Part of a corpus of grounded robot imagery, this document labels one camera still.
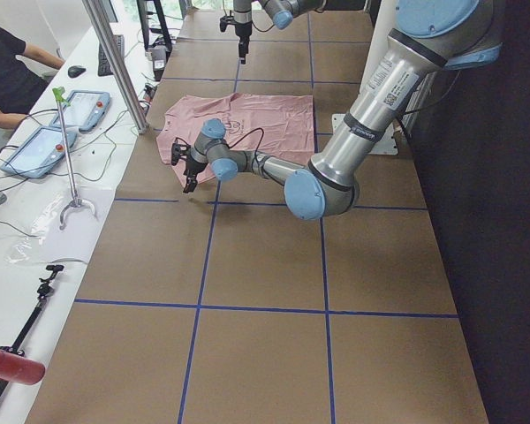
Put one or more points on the near blue teach pendant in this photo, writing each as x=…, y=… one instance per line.
x=38, y=155

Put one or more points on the black box with label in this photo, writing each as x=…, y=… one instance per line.
x=159, y=58

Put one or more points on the pink Snoopy t-shirt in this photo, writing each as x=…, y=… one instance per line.
x=279, y=125

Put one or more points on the far blue teach pendant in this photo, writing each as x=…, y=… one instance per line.
x=82, y=109

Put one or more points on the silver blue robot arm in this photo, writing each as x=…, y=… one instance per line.
x=428, y=36
x=281, y=14

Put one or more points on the red cylinder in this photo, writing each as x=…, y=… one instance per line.
x=18, y=369

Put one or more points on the aluminium frame post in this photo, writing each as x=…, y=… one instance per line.
x=101, y=25

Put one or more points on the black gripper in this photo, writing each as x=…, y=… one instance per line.
x=193, y=168
x=243, y=27

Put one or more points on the clear plastic bag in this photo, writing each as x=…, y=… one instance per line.
x=49, y=241

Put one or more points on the blue teach pendant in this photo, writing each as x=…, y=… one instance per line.
x=38, y=155
x=82, y=109

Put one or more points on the black tripod stick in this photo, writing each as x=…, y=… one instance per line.
x=44, y=291

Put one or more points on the person in black shirt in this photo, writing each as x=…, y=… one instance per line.
x=20, y=88

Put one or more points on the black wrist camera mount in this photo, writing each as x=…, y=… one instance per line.
x=225, y=21
x=180, y=150

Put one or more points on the black computer mouse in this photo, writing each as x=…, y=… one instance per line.
x=75, y=71

